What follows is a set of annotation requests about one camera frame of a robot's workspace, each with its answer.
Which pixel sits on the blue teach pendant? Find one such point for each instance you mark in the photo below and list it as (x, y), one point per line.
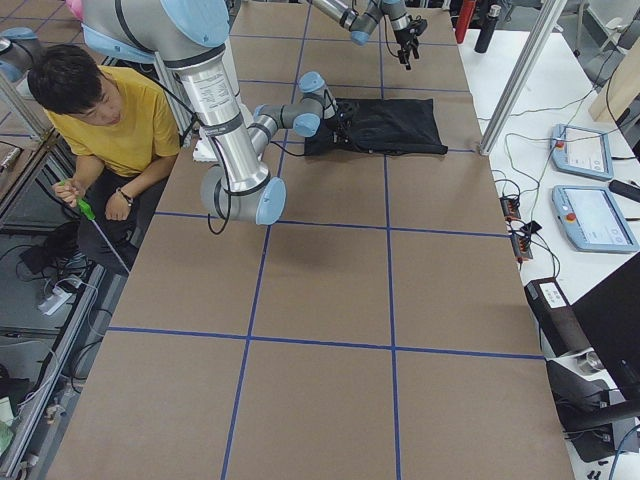
(581, 151)
(592, 220)

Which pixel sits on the person in yellow shirt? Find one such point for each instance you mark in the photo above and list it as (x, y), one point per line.
(121, 129)

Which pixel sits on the near blue teach pendant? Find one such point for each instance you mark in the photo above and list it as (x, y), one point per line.
(592, 220)

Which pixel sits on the black cylinder bottle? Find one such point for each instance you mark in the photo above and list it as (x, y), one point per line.
(487, 29)

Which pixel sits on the red cylinder bottle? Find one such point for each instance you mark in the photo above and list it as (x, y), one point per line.
(465, 15)

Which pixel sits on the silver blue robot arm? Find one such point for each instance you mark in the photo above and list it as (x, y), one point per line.
(361, 25)
(189, 37)

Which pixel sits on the black brown box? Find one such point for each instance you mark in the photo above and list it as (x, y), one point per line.
(559, 331)

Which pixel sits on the far blue teach pendant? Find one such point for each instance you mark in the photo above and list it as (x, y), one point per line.
(581, 151)

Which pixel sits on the orange black connector strip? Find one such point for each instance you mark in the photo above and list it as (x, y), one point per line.
(516, 228)

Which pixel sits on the black monitor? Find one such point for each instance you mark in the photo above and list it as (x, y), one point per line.
(609, 317)

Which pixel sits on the aluminium frame post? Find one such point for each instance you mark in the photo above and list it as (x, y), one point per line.
(527, 59)

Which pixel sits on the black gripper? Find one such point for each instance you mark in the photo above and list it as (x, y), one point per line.
(404, 39)
(340, 116)

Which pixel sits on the white power strip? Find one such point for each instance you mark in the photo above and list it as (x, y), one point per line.
(54, 301)

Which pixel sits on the black graphic t-shirt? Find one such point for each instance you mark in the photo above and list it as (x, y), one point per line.
(386, 126)

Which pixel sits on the green handled tool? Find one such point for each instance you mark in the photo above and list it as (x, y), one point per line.
(87, 211)

